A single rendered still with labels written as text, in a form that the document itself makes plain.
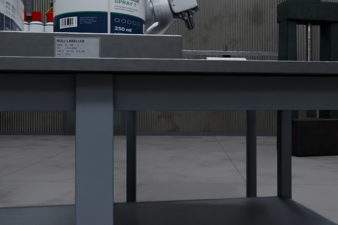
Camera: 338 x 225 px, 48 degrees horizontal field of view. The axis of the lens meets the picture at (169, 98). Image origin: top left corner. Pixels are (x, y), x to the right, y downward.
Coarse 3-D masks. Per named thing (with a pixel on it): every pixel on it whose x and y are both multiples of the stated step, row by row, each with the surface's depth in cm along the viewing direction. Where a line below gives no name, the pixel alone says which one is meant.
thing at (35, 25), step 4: (32, 12) 136; (36, 12) 136; (40, 12) 137; (32, 16) 136; (36, 16) 136; (40, 16) 137; (32, 20) 136; (36, 20) 136; (40, 20) 137; (32, 24) 135; (36, 24) 135; (40, 24) 136; (32, 28) 135; (36, 28) 135; (40, 28) 136
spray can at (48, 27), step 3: (48, 15) 138; (51, 15) 138; (48, 18) 138; (51, 18) 138; (48, 21) 138; (51, 21) 138; (45, 24) 138; (48, 24) 137; (51, 24) 137; (45, 27) 137; (48, 27) 137; (51, 27) 137; (45, 30) 137; (48, 30) 137; (51, 30) 137
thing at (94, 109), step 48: (0, 96) 59; (48, 96) 60; (96, 96) 60; (144, 96) 63; (192, 96) 64; (240, 96) 65; (288, 96) 66; (336, 96) 68; (96, 144) 60; (288, 144) 212; (96, 192) 60; (288, 192) 212
